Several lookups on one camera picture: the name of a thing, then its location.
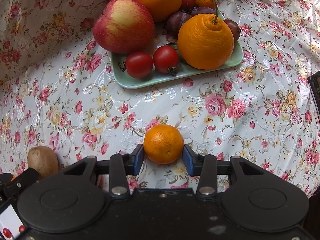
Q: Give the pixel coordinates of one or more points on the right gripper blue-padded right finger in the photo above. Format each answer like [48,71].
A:
[204,167]

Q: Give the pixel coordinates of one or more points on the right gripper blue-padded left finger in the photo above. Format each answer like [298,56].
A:
[121,166]

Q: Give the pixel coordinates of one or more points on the orange mandarin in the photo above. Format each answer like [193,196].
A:
[163,144]

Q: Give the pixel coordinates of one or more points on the black box white inside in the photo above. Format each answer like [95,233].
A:
[10,220]

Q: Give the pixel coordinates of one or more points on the red cherry tomato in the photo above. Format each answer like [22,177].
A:
[7,234]
[166,60]
[139,64]

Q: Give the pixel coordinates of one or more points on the light green tray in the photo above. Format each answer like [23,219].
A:
[117,62]

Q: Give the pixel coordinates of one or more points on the left red cherry tomato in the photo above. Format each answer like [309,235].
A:
[139,64]

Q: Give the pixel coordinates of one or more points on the right red cherry tomato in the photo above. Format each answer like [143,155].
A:
[166,60]

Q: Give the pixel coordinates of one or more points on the bumpy orange with stem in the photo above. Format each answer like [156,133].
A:
[205,41]

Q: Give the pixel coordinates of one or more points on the black phone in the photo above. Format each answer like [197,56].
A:
[314,82]

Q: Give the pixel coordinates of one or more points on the red yellow apple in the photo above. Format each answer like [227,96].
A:
[124,26]

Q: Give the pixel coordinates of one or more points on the dark plum right side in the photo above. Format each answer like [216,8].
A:
[234,27]

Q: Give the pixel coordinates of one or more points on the purple plum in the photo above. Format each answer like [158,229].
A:
[175,22]
[202,10]

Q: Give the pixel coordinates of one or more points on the purple plum at back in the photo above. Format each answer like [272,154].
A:
[202,10]

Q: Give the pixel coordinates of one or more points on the red tomato behind orange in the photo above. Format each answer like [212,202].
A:
[187,5]

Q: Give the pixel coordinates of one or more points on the small tangerine on tray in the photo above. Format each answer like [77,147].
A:
[205,3]

